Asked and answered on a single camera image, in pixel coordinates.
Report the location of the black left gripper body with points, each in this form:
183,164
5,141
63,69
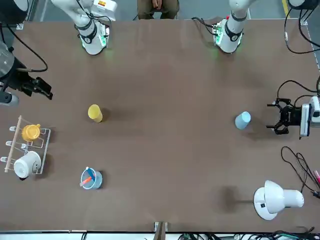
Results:
293,117

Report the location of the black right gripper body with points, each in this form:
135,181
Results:
21,83

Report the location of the light blue plastic cup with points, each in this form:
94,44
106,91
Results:
242,120

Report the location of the yellow plastic cup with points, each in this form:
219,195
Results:
95,113

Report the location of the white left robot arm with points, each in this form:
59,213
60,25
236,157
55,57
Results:
231,35

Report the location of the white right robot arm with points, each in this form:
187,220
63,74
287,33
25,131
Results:
91,37

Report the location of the yellow mug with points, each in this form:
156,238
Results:
30,132

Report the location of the pink marker pen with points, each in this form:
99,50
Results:
317,176

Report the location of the clear rack with wooden rod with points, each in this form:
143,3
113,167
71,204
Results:
37,155

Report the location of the white desk lamp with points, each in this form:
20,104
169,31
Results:
275,200

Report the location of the white smiley mug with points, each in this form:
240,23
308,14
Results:
25,166

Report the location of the blue pen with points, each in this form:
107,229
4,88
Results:
92,175

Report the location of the orange pen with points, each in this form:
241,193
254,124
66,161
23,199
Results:
87,180

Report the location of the clear measuring beaker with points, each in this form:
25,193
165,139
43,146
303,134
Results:
97,181

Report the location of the person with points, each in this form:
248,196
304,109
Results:
157,11

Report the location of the grey aluminium frame post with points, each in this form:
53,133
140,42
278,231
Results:
160,231

